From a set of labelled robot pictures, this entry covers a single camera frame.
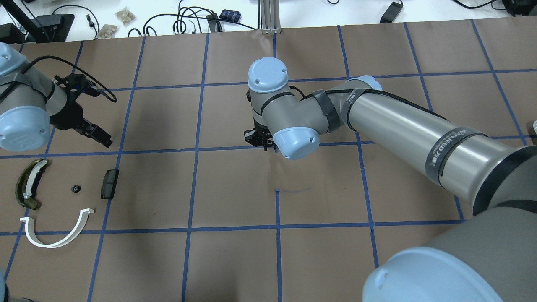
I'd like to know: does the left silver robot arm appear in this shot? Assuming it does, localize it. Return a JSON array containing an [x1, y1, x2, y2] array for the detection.
[[0, 42, 118, 152]]

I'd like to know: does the aluminium frame post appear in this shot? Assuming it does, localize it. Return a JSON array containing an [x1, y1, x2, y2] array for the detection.
[[258, 0, 282, 34]]

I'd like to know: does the small bag of parts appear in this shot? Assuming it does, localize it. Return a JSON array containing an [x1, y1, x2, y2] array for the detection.
[[114, 7, 136, 26], [96, 24, 118, 39]]

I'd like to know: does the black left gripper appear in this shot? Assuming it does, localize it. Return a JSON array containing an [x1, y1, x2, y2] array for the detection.
[[50, 74, 113, 148]]

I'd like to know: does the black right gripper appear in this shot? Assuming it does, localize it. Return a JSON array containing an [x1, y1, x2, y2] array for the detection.
[[244, 119, 277, 151]]

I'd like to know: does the white curved plastic arc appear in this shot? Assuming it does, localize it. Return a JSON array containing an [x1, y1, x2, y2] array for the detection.
[[20, 208, 96, 249]]

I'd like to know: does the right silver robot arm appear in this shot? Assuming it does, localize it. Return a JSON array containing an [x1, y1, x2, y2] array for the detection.
[[244, 57, 537, 302]]

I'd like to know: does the olive brake shoe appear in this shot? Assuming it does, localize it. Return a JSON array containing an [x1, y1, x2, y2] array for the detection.
[[15, 158, 48, 210]]

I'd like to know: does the brown paper table mat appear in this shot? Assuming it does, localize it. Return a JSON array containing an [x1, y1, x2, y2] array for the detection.
[[1, 17, 537, 302]]

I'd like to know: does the dark grey brake pad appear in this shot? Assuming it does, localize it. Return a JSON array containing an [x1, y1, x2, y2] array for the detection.
[[100, 169, 120, 200]]

